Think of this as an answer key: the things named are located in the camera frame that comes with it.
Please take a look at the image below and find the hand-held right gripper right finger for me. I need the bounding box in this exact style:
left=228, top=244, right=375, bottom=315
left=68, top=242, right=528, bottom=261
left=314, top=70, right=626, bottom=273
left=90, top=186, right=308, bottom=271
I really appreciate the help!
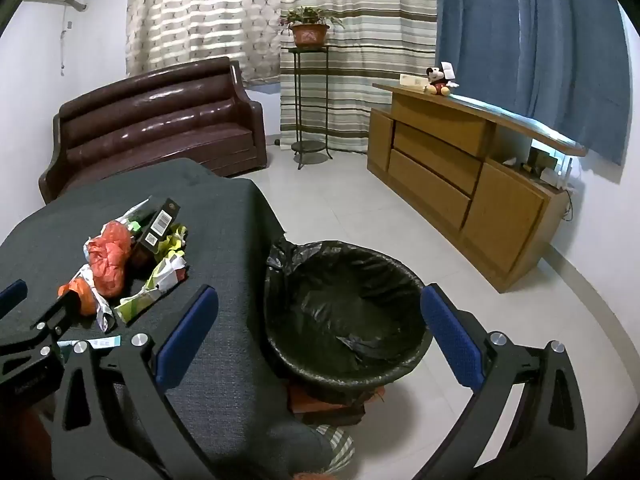
left=415, top=284, right=588, bottom=480

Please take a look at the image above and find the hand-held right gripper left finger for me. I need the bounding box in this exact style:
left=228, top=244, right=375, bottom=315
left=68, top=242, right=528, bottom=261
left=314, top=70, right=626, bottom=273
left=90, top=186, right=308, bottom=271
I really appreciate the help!
left=50, top=285, right=219, bottom=480

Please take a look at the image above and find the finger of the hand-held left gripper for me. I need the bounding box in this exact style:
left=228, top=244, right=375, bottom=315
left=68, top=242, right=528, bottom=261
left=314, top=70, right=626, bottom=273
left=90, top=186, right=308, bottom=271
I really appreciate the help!
left=0, top=291, right=83, bottom=361
left=0, top=280, right=28, bottom=318

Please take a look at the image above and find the white paper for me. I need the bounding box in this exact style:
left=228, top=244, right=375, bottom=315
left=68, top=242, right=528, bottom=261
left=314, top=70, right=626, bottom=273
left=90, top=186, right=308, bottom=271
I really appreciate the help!
left=75, top=265, right=117, bottom=333

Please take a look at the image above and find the small blue white tube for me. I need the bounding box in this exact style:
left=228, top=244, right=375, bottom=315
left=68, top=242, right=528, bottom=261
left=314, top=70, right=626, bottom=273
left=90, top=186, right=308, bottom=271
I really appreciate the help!
left=57, top=337, right=121, bottom=351

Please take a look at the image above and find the green and white wrapper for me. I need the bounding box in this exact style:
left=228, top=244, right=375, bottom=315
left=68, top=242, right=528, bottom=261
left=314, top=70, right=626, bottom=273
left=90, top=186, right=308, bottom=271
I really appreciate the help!
left=116, top=255, right=188, bottom=323

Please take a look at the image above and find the orange plastic bag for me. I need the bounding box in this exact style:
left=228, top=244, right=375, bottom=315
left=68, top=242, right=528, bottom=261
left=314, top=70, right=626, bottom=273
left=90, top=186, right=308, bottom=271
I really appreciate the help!
left=59, top=222, right=135, bottom=316

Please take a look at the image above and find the yellow green wrapper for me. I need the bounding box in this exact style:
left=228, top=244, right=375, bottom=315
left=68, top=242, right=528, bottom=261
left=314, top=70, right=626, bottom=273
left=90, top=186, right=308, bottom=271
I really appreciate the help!
left=160, top=225, right=189, bottom=257

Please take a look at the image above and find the trash bin with black bag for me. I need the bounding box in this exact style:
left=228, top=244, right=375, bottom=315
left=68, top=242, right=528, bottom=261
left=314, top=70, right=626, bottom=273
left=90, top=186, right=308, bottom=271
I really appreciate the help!
left=263, top=240, right=435, bottom=403

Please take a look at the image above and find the black cardboard box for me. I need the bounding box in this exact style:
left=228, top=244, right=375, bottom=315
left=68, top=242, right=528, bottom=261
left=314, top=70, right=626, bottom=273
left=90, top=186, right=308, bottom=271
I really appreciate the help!
left=131, top=199, right=182, bottom=261

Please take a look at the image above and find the white and green tube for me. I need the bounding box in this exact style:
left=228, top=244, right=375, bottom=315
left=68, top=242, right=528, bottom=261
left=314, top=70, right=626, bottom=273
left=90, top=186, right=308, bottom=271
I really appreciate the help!
left=112, top=199, right=152, bottom=227

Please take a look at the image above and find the dark grey tablecloth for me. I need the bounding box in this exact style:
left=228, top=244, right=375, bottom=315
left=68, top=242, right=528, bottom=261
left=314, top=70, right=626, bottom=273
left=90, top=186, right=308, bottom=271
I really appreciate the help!
left=0, top=157, right=336, bottom=480

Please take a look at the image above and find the wooden cabinet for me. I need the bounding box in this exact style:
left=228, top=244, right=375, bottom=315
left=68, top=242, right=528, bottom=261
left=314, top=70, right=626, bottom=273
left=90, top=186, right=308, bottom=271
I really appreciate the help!
left=366, top=82, right=587, bottom=293

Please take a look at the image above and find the red brown stool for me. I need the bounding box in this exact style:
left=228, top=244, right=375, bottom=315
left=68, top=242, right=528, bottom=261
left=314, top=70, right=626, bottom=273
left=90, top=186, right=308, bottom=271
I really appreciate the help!
left=290, top=385, right=386, bottom=426

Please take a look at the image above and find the green checked cloth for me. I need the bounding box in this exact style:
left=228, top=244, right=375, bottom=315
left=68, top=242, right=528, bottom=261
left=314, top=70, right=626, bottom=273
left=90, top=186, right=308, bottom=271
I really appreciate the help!
left=307, top=424, right=356, bottom=476

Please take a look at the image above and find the white router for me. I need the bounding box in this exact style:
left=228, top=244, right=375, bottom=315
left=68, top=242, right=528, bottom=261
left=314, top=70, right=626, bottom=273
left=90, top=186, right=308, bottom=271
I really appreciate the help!
left=542, top=157, right=573, bottom=187

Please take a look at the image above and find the dark box in cabinet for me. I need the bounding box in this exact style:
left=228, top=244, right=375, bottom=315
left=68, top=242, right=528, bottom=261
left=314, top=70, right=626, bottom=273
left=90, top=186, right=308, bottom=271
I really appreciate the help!
left=530, top=147, right=558, bottom=173

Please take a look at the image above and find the brown leather sofa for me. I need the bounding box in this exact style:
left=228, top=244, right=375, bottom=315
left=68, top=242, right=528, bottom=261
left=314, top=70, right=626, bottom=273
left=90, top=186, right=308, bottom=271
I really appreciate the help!
left=39, top=56, right=268, bottom=205

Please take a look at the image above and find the metal plant stand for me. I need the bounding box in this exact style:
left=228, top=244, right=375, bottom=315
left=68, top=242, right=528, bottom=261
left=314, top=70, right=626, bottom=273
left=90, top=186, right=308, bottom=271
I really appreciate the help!
left=288, top=45, right=333, bottom=171

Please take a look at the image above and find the mouse plush toy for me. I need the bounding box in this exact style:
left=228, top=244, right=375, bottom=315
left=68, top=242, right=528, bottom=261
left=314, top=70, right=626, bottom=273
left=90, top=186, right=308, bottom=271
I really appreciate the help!
left=424, top=66, right=460, bottom=97

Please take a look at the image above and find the striped curtain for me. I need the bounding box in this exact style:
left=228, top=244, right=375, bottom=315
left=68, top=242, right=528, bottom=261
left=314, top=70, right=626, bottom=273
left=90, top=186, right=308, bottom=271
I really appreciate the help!
left=279, top=0, right=438, bottom=153

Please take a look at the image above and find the blue curtain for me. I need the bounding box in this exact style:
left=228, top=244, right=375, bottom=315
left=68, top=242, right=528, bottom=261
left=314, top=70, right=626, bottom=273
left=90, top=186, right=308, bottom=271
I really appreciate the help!
left=435, top=0, right=632, bottom=166

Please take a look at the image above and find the potted plant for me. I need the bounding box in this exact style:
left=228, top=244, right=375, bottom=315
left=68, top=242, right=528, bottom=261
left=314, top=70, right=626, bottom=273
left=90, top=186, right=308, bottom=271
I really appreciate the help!
left=278, top=6, right=345, bottom=48

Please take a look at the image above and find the beige patterned curtain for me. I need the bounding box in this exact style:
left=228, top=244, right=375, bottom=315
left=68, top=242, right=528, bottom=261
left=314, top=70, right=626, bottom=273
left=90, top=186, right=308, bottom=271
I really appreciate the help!
left=125, top=0, right=286, bottom=86

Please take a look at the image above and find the wall cable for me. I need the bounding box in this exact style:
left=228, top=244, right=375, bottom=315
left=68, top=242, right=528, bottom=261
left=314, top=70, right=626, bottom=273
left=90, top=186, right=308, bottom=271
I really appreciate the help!
left=59, top=7, right=72, bottom=78

